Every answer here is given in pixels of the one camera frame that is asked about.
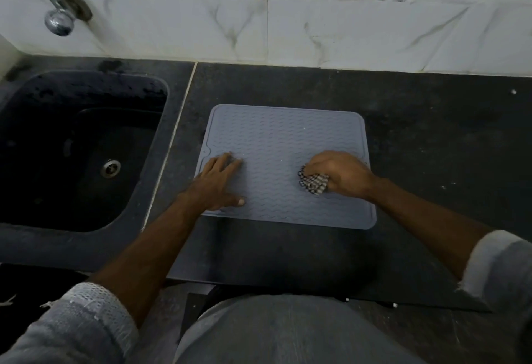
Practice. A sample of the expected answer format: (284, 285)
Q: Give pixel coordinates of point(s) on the person's left forearm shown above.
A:
(141, 260)

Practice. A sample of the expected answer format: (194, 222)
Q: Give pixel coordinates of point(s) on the white mesh left sleeve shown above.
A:
(79, 326)

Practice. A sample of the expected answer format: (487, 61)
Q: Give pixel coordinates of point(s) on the grey shirt right sleeve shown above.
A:
(503, 276)

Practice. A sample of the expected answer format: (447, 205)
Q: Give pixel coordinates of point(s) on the grey shirt body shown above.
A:
(291, 330)

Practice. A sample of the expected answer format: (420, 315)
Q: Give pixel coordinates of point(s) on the round metal sink drain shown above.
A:
(111, 168)

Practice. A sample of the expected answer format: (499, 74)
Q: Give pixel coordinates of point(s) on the black kitchen sink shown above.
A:
(66, 156)

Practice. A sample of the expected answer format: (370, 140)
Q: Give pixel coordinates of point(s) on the person's right hand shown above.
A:
(345, 174)

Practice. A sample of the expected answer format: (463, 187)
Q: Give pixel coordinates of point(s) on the person's right forearm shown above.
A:
(432, 226)

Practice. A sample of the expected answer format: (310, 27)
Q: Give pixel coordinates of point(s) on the black white checked cloth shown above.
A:
(313, 183)

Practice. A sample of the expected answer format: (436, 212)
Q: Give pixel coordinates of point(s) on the grey ribbed silicone mat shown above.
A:
(282, 147)

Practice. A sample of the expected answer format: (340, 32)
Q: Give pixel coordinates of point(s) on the person's left hand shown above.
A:
(214, 187)

